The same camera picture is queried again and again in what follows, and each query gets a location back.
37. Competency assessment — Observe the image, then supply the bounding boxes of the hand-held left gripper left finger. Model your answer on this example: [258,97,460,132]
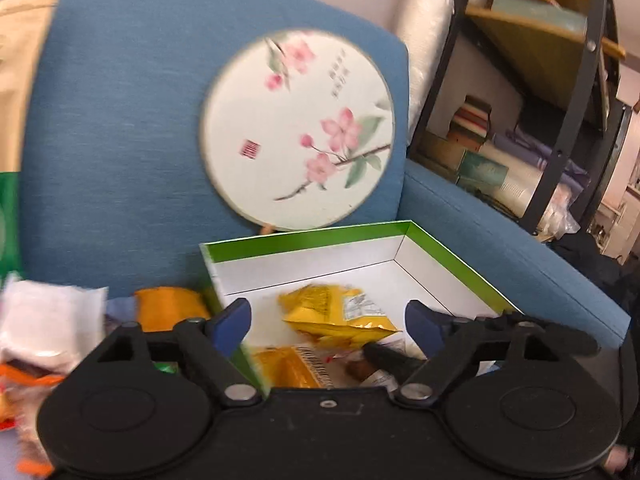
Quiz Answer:
[95,298,264,407]

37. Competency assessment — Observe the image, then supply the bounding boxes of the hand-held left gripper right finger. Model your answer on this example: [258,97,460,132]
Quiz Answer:
[362,300,598,406]

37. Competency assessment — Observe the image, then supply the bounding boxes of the green and white cardboard box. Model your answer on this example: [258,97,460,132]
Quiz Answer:
[199,220,523,396]

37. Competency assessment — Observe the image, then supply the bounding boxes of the white snack packet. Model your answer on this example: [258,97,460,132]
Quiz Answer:
[0,280,109,363]

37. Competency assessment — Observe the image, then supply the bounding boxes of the orange snack packet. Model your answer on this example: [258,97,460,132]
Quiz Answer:
[134,287,212,333]

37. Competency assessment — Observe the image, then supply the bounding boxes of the yellow printed snack packet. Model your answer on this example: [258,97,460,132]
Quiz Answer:
[250,345,336,390]

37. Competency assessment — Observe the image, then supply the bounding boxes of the brown snack packet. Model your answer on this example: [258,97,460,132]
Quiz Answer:
[345,342,403,387]

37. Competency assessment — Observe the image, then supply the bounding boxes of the yellow crumpled snack packet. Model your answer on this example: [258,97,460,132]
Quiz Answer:
[277,284,403,351]

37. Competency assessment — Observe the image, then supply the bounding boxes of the lavender cloth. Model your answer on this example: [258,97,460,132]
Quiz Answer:
[104,296,139,325]

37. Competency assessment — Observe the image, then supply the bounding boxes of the green carton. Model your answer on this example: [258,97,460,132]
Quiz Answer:
[456,150,512,192]

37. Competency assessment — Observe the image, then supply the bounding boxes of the round floral fan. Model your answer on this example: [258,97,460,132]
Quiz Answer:
[199,29,396,237]

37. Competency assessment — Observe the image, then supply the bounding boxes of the purple paper rolls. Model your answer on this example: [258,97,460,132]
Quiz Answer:
[492,127,592,187]

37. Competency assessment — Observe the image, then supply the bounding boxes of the striped folded textiles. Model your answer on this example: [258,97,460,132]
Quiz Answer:
[447,94,494,144]

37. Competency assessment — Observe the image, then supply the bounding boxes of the blue fabric sofa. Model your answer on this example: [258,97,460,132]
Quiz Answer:
[0,0,632,351]

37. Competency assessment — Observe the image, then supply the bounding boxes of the orange snack wrappers pile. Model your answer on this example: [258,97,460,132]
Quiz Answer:
[0,360,71,477]

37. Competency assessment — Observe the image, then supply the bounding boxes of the dark metal shelf rack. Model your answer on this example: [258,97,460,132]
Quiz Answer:
[407,0,632,237]

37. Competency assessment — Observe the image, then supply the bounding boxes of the bubble wrap roll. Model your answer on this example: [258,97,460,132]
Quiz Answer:
[395,0,456,147]

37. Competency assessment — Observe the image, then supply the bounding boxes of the yellow wooden tray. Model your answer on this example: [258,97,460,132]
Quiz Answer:
[465,0,627,63]

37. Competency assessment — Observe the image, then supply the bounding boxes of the tan and green snack bag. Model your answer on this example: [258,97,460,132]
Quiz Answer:
[0,0,61,281]

